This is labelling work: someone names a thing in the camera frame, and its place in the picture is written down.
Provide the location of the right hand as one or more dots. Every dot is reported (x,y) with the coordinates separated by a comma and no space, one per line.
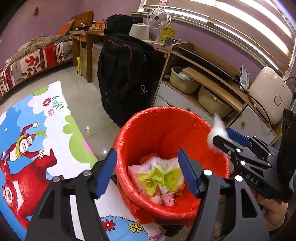
(276,211)

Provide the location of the beige pot left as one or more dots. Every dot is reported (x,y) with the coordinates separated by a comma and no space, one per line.
(182,81)

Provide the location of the striped window blind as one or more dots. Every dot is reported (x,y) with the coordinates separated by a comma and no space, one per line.
(263,29)

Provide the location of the white desk fan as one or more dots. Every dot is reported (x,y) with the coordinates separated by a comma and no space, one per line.
(158,19)

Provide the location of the wooden headboard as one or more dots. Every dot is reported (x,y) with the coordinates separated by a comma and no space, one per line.
(82,18)

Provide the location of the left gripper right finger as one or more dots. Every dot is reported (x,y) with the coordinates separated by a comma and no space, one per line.
(243,220)

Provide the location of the orange pillow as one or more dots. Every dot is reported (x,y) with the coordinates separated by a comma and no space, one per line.
(65,29)

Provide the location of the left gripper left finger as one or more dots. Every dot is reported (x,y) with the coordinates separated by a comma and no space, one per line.
(52,219)

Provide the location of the beige pot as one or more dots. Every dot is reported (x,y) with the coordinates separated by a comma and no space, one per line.
(212,103)
(182,81)

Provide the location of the green plastic wrapper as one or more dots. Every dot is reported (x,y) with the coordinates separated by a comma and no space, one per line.
(159,179)

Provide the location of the white rice cooker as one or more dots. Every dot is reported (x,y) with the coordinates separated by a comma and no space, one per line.
(270,94)

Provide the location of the red trash bin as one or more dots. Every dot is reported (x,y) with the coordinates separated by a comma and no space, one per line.
(163,131)

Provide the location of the wall ornament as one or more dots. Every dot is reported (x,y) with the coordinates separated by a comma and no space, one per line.
(36,11)

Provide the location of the white paper towel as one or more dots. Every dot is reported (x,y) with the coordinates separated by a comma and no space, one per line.
(218,129)

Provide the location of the white paper roll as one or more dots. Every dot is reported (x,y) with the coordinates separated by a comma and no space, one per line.
(140,31)

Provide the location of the yellow box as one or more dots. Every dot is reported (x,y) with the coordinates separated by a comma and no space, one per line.
(168,31)

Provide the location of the pink foam net upper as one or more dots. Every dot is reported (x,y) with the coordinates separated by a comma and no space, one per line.
(147,158)

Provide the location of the white plastic packet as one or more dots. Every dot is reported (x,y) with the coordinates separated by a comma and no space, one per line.
(244,80)

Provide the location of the colourful cartoon tablecloth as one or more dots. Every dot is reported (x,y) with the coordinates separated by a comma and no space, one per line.
(40,140)

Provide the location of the black bag on desk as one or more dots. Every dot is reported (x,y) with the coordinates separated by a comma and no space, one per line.
(120,24)

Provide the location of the wooden desk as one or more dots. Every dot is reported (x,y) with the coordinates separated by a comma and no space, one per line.
(82,43)

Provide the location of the beige crumpled blanket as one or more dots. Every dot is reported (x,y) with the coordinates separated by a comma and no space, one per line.
(33,45)

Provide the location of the black hanging garment bag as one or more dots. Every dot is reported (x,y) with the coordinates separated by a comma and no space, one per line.
(129,70)

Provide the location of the bed with floral cover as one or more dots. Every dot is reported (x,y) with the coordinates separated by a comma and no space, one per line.
(38,61)

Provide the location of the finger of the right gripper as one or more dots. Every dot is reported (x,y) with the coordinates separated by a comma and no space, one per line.
(256,145)
(236,153)

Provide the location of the beige pot right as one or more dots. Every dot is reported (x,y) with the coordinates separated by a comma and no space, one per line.
(212,103)

